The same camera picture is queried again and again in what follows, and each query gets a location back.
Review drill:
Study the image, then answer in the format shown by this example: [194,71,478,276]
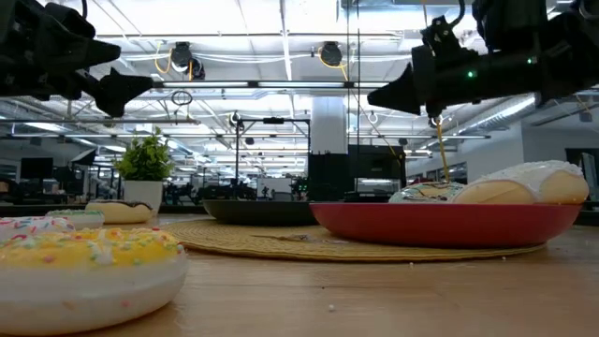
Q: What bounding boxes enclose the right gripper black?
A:
[367,44,511,118]

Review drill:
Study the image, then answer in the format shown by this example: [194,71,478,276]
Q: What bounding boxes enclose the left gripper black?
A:
[0,0,154,118]

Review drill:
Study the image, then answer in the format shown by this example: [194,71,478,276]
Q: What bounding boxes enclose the white iced beige donut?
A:
[451,159,591,205]

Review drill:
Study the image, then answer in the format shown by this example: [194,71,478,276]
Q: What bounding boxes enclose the chocolate iced beige donut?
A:
[85,199,154,225]

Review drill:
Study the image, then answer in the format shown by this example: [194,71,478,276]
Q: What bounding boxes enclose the green iced small donut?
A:
[45,209,106,231]

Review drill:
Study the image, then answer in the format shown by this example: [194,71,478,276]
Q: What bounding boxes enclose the white donut pink sprinkles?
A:
[0,215,76,241]

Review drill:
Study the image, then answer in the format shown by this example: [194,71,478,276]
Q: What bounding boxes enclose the yellow donut coloured sprinkles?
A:
[0,227,190,336]

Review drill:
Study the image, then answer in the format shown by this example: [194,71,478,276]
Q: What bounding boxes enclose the white building pillar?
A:
[310,95,350,155]

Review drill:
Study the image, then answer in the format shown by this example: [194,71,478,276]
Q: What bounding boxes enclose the black equipment cabinet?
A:
[306,143,407,203]

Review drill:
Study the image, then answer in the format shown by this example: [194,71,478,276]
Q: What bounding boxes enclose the green artificial plant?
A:
[113,126,175,183]

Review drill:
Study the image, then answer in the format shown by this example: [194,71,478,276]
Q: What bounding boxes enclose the black computer monitor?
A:
[20,156,54,182]

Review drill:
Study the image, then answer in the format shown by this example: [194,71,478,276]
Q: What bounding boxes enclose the reddish pink round plate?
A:
[309,201,583,249]

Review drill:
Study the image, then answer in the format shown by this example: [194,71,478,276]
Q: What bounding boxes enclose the white square plant pot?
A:
[123,180,165,217]

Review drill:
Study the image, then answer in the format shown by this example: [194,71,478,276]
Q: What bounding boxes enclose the white board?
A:
[256,177,294,201]

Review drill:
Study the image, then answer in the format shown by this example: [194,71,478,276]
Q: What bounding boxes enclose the dark grey round plate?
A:
[201,199,320,227]

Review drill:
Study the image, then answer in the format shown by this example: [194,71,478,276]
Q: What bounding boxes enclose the woven straw round placemat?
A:
[161,218,548,262]

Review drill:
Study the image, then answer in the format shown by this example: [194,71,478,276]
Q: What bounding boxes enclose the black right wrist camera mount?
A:
[419,15,479,60]

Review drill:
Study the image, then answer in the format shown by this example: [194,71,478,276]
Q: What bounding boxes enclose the black ceiling cable reel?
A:
[168,40,207,81]
[317,40,345,67]

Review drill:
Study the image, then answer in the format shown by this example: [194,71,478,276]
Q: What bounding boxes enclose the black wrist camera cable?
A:
[447,0,467,28]

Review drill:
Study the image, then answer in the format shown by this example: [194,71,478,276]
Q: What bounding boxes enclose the black overhead frame beam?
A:
[152,80,392,91]

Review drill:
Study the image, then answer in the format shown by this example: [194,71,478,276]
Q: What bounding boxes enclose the black gantry frame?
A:
[232,115,313,188]

